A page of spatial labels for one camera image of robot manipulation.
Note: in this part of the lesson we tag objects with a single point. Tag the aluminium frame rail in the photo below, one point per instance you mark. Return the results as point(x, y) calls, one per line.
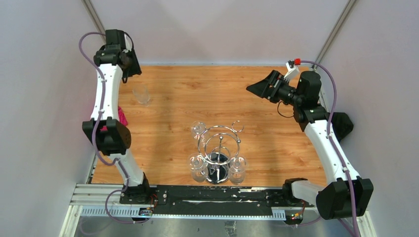
point(90, 200)

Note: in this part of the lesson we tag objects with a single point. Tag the black cloth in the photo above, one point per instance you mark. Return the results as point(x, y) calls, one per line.
point(342, 125)

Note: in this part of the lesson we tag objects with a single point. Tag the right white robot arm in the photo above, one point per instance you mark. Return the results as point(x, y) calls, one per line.
point(346, 193)

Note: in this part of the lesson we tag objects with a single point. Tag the pink cloth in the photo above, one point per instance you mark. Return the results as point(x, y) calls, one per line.
point(122, 117)

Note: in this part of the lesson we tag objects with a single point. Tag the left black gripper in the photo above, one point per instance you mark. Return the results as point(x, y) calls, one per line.
point(135, 69)

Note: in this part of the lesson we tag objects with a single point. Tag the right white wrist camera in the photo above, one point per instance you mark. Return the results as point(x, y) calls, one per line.
point(292, 69)

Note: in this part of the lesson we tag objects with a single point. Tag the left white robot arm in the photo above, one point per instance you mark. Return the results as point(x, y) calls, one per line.
point(114, 63)

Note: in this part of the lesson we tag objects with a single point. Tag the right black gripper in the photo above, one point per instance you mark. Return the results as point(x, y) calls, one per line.
point(263, 88)

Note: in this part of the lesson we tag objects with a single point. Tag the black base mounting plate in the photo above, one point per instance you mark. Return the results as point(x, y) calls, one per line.
point(213, 201)

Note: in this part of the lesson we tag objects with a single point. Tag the chrome wine glass rack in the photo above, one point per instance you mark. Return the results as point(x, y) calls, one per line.
point(218, 144)

